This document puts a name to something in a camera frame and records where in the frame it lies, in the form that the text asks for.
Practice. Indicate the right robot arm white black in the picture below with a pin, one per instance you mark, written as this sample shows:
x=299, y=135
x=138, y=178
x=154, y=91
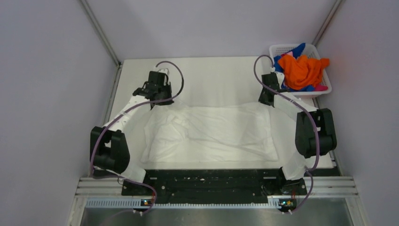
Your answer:
x=313, y=132

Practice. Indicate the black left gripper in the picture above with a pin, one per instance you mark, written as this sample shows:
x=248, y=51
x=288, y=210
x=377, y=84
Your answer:
x=167, y=85

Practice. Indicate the grey slotted cable duct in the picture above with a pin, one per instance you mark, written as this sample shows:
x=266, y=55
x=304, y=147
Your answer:
x=131, y=203

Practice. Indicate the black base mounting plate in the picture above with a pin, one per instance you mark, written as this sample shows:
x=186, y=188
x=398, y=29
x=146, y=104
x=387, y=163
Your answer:
x=215, y=186

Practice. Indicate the grey aluminium corner post right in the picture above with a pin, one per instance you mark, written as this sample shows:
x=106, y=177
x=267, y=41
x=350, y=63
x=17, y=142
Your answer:
x=329, y=18

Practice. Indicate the grey aluminium corner post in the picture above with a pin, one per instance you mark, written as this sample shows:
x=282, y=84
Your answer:
x=329, y=18
x=99, y=31

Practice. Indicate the pink garment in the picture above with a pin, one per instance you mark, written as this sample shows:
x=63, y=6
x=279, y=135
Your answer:
x=320, y=88

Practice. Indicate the aluminium rail frame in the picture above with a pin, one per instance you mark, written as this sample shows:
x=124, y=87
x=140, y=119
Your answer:
x=323, y=187

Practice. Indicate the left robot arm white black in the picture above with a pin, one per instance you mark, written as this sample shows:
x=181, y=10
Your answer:
x=109, y=149

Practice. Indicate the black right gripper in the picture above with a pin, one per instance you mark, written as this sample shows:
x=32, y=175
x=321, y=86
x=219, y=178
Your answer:
x=261, y=99

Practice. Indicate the blue t shirt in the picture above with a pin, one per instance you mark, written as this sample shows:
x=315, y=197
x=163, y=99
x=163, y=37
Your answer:
x=294, y=50

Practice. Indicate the white plastic laundry basket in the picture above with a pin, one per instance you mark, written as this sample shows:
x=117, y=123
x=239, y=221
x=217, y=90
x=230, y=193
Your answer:
x=325, y=81

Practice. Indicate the white t shirt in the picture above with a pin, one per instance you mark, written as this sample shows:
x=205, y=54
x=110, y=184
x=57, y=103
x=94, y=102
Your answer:
x=183, y=134

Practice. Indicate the grey aluminium corner post left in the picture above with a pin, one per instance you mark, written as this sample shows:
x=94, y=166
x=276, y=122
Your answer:
x=99, y=31

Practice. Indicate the orange t shirt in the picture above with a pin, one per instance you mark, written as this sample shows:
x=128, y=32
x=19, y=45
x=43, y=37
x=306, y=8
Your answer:
x=302, y=74

